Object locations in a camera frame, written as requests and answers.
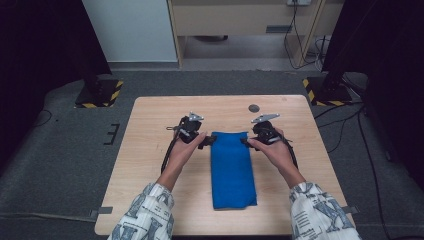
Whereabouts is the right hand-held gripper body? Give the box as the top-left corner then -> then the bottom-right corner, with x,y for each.
250,113 -> 284,145

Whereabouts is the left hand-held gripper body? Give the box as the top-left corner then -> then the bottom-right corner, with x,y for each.
166,111 -> 205,145

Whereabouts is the blue towel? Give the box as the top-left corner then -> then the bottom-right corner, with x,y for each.
209,130 -> 258,210

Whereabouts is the person's left hand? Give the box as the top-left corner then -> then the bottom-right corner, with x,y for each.
165,130 -> 208,174

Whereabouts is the person's right hand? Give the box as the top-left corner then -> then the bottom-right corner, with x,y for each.
248,128 -> 301,179

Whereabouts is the black stand with striped base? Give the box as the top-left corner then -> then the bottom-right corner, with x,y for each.
74,59 -> 124,109
302,49 -> 354,107

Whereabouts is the black floor tape mark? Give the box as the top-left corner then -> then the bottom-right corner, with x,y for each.
103,123 -> 120,146

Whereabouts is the light wooden cabinet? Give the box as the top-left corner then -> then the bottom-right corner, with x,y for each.
166,0 -> 346,68

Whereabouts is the white panel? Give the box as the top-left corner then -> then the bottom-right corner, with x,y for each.
82,0 -> 178,63

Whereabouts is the black curtain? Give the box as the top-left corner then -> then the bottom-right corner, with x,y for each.
0,0 -> 113,171
321,0 -> 424,191

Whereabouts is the right hand-held gripper black cable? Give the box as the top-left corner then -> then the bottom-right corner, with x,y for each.
279,134 -> 300,170

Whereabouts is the hand-held gripper black cable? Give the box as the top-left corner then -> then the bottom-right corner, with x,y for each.
279,134 -> 300,170
160,128 -> 184,174

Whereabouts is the left hand-held gripper black cable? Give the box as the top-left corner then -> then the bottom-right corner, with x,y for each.
160,128 -> 184,174

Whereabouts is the long black floor cable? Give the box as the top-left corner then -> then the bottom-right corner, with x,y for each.
357,105 -> 389,240

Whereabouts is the black power strip cable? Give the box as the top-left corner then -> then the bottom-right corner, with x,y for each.
283,1 -> 326,71

